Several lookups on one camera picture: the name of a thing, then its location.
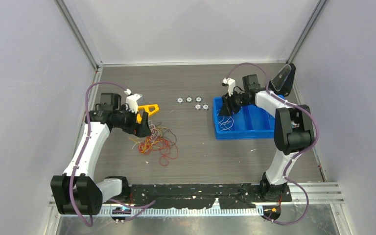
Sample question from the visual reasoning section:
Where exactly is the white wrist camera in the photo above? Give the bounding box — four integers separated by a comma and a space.
124, 89, 143, 114
222, 78, 236, 96

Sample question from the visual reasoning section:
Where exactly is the blue plastic divided tray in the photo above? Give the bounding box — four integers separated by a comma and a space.
212, 97, 275, 140

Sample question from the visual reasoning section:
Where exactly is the white wire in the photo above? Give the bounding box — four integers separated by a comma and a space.
216, 110, 235, 133

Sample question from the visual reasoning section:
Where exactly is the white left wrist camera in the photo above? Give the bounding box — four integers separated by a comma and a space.
124, 89, 143, 114

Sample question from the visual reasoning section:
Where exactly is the multicolour wire bundle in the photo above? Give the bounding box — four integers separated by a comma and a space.
129, 121, 180, 167

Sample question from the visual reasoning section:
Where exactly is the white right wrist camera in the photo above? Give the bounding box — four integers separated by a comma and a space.
222, 78, 236, 96

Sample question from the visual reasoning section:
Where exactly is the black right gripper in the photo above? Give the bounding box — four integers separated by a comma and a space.
219, 89, 251, 117

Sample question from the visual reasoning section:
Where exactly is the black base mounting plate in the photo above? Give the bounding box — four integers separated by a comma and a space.
113, 183, 292, 210

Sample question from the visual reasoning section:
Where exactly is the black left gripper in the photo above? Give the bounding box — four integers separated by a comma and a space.
113, 105, 151, 137

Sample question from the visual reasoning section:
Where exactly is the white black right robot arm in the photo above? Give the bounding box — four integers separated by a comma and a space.
219, 78, 315, 201

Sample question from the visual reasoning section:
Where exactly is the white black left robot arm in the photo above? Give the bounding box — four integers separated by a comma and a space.
50, 93, 151, 215

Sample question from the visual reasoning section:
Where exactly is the black wedge with clear plate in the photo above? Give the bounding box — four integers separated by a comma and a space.
268, 63, 296, 97

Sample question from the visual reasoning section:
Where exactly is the yellow plastic tool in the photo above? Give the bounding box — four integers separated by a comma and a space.
137, 104, 160, 123

